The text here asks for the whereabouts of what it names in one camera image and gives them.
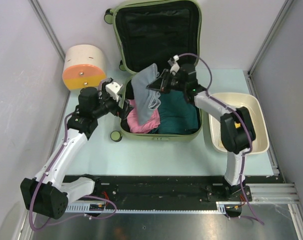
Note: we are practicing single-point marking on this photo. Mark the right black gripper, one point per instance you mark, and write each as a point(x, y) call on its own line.
point(162, 84)

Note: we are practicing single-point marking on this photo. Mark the green hard shell suitcase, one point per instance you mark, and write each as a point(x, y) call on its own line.
point(152, 31)

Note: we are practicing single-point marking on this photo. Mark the yellow cloth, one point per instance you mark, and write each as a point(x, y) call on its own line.
point(229, 131)

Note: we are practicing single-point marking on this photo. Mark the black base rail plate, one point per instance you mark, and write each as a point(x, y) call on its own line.
point(174, 193)

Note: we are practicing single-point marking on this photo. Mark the round cream drawer cabinet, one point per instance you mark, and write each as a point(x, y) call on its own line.
point(84, 66)

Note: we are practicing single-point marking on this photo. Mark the grey slotted cable duct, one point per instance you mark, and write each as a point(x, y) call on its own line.
point(96, 208)

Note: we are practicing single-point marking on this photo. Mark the white plastic tray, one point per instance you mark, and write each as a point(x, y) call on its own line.
point(261, 143)

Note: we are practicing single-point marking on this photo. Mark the grey blue cloth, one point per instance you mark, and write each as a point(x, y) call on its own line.
point(146, 101)

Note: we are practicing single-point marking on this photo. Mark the dark teal cloth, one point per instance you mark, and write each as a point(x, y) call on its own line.
point(177, 117)

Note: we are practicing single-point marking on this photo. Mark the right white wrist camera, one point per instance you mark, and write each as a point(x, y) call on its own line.
point(174, 66)

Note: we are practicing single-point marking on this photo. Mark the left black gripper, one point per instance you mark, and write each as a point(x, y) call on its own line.
point(118, 111)

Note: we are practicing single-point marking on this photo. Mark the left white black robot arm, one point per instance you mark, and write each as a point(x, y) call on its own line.
point(46, 193)

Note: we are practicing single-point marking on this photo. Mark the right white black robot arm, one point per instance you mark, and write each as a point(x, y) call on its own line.
point(200, 97)

